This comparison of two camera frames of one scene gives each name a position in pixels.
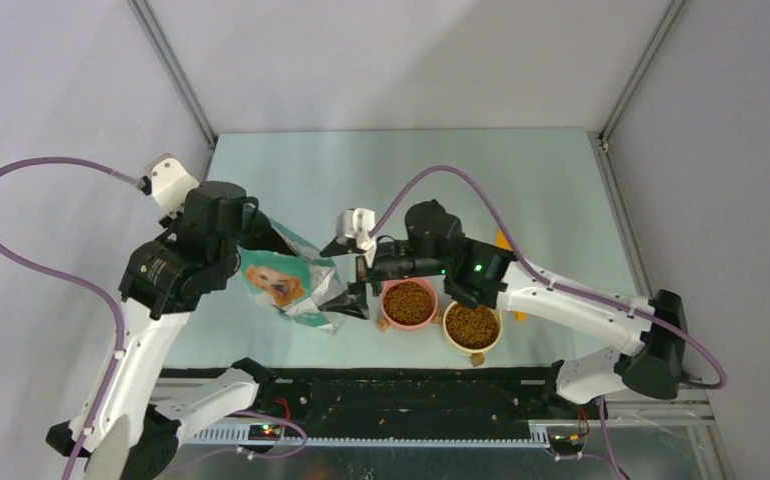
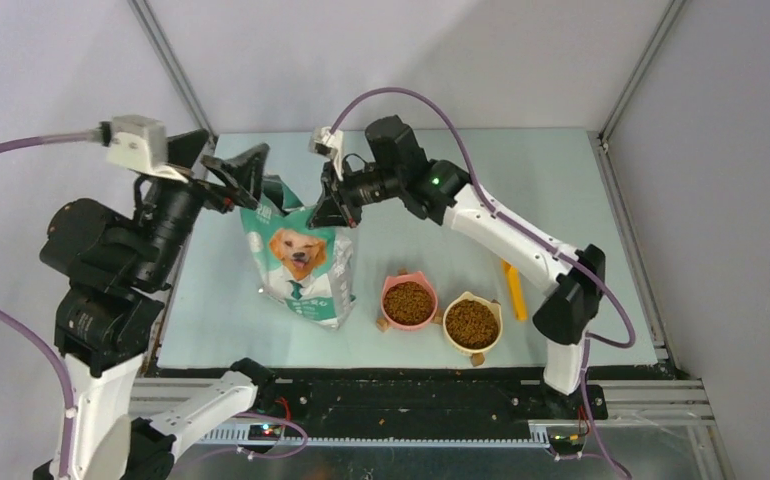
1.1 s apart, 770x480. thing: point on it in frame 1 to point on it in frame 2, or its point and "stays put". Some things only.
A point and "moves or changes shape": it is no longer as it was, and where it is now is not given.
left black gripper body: [230, 255] to [172, 210]
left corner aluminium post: [175, 68] stays put
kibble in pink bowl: [408, 303] stays put
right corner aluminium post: [674, 9] stays put
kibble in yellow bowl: [472, 327] stays put
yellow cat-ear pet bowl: [470, 329] stays put
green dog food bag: [294, 286] moves or changes shape
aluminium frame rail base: [693, 412] stays put
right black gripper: [352, 301] to [336, 206]
